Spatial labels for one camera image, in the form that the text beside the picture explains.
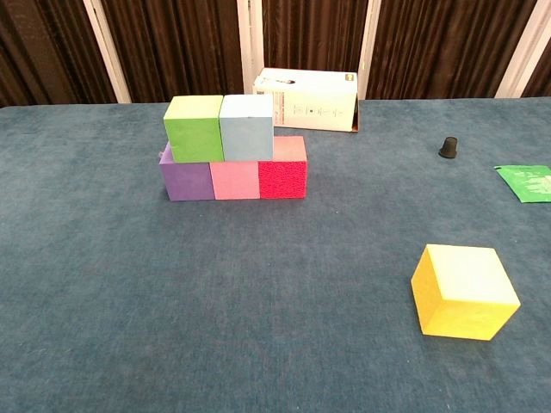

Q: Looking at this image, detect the red foam cube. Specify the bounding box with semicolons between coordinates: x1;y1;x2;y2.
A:
257;135;308;200

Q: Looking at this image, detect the pink foam cube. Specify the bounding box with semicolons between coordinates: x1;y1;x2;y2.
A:
208;159;262;201

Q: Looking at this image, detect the light blue foam cube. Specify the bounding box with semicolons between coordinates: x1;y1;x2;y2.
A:
218;94;276;162

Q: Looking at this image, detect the purple foam cube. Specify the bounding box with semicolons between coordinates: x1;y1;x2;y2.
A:
158;143;216;202

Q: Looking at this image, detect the green foam cube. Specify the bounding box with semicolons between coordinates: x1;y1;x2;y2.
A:
163;95;226;164

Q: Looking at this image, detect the yellow foam cube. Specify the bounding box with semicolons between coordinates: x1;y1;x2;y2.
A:
410;243;522;342

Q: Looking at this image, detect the white cardboard box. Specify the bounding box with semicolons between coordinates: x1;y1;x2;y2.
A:
251;67;360;134

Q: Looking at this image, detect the small black cap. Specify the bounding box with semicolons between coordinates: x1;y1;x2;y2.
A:
437;136;459;160

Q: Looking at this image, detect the teal felt table cover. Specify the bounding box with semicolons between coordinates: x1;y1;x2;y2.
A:
0;96;551;413

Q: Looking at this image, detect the dark brown curtain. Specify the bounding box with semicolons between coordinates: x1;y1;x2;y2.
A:
0;0;551;108

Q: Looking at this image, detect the green foil packet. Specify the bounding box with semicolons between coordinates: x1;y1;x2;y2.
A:
493;164;551;204

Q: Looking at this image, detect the white frame post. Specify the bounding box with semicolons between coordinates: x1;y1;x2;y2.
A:
82;0;133;104
356;0;382;101
494;0;551;99
236;0;264;98

